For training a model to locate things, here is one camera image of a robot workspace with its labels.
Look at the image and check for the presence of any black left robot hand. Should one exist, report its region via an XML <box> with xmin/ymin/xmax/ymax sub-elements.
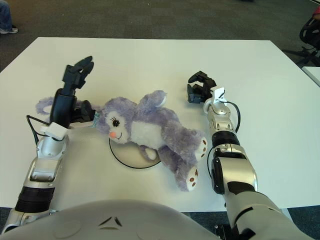
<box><xmin>50</xmin><ymin>56</ymin><xmax>97</xmax><ymax>130</ymax></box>

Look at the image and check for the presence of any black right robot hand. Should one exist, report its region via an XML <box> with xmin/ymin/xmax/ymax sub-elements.
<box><xmin>186</xmin><ymin>70</ymin><xmax>217</xmax><ymax>104</ymax></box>

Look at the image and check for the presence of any purple plush bunny doll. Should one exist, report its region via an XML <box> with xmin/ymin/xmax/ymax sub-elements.
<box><xmin>34</xmin><ymin>89</ymin><xmax>208</xmax><ymax>193</ymax></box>

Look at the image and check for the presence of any white plate black rim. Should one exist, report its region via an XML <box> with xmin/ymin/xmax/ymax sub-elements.
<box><xmin>108</xmin><ymin>138</ymin><xmax>162</xmax><ymax>170</ymax></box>

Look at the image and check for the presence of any seated person in jeans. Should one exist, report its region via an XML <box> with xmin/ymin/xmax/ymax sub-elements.
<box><xmin>0</xmin><ymin>2</ymin><xmax>19</xmax><ymax>35</ymax></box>

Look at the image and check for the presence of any white side table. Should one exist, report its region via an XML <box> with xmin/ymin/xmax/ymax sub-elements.
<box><xmin>302</xmin><ymin>66</ymin><xmax>320</xmax><ymax>87</ymax></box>

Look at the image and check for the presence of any black office chair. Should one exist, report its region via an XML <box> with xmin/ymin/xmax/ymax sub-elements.
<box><xmin>282</xmin><ymin>17</ymin><xmax>320</xmax><ymax>67</ymax></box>

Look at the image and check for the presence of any grey robot torso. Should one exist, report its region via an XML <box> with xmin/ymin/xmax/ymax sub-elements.
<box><xmin>0</xmin><ymin>198</ymin><xmax>226</xmax><ymax>240</ymax></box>

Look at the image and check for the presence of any white table leg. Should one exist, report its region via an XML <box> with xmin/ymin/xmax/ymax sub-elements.
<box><xmin>279</xmin><ymin>208</ymin><xmax>298</xmax><ymax>230</ymax></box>

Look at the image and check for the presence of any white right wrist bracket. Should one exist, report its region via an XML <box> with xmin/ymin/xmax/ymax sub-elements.
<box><xmin>211</xmin><ymin>87</ymin><xmax>227</xmax><ymax>105</ymax></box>

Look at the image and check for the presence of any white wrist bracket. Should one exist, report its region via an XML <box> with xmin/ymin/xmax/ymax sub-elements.
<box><xmin>211</xmin><ymin>87</ymin><xmax>227</xmax><ymax>105</ymax></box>
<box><xmin>39</xmin><ymin>122</ymin><xmax>70</xmax><ymax>141</ymax></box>

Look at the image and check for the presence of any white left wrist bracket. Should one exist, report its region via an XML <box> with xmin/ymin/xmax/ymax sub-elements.
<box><xmin>39</xmin><ymin>122</ymin><xmax>70</xmax><ymax>141</ymax></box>

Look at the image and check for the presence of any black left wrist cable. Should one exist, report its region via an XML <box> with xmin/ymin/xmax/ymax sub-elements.
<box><xmin>26</xmin><ymin>114</ymin><xmax>63</xmax><ymax>145</ymax></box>

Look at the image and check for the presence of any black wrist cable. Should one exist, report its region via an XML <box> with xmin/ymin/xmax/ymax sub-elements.
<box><xmin>224</xmin><ymin>99</ymin><xmax>242</xmax><ymax>133</ymax></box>
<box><xmin>26</xmin><ymin>114</ymin><xmax>63</xmax><ymax>145</ymax></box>

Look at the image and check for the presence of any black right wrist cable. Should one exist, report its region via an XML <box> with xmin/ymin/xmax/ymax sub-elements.
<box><xmin>224</xmin><ymin>99</ymin><xmax>242</xmax><ymax>133</ymax></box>

